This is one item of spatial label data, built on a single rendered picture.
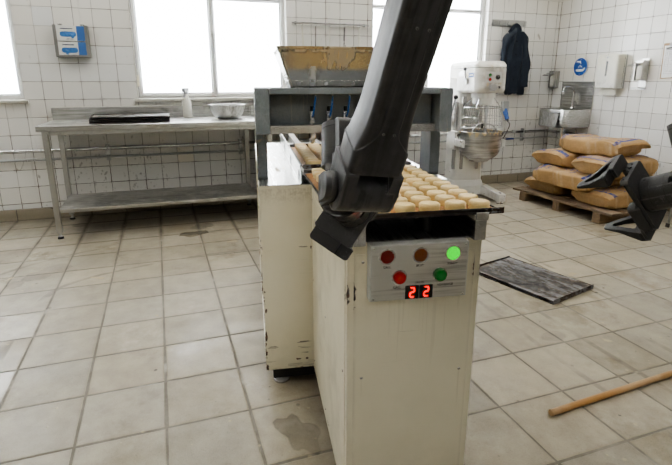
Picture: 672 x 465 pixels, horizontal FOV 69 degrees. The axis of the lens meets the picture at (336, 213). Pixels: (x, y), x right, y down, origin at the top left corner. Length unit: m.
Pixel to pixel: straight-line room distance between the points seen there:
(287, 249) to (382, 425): 0.76
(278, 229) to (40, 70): 3.51
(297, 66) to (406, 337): 1.02
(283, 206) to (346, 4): 3.71
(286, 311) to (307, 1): 3.74
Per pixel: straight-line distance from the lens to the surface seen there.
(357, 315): 1.22
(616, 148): 5.02
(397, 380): 1.34
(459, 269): 1.21
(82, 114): 4.90
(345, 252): 0.74
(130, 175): 5.00
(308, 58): 1.80
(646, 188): 0.93
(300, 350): 2.04
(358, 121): 0.52
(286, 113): 1.84
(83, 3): 4.99
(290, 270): 1.89
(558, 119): 6.08
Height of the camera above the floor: 1.20
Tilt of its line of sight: 15 degrees down
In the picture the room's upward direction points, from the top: straight up
